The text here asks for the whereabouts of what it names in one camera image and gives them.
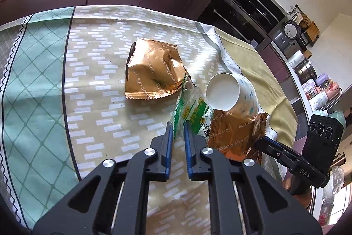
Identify white blue dotted paper cup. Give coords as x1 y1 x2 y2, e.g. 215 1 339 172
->
206 72 259 116

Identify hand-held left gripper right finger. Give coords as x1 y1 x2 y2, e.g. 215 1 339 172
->
183 122 322 235

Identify white rice cooker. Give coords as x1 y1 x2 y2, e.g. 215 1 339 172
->
272 20 299 52

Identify wooden storage rack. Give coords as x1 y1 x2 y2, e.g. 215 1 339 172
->
291 5 320 45

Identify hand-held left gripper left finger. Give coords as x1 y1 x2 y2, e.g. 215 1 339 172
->
32 122 174 235

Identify person's right hand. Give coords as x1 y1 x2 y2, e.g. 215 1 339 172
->
283 176 312 206

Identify row of storage jars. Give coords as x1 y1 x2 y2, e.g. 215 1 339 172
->
302 72 342 112

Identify clear green printed wrapper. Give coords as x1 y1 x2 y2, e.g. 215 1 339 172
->
172 86 215 140

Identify black built-in oven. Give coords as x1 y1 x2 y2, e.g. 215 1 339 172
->
196 0 271 46

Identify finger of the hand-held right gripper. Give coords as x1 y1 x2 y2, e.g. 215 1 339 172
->
263 137 306 162
254 139 297 170

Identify clear crumpled plastic bag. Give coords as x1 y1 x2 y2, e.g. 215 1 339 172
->
329 167 345 195

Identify steel lidded pot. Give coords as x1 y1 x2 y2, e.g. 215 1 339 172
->
293 57 315 84

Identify patterned green beige tablecloth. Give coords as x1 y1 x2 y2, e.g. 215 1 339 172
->
0 5 299 233

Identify gold snack wrapper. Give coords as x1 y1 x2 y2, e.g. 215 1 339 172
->
205 110 270 164

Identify puffy gold snack bag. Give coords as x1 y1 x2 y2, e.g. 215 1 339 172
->
125 38 192 100

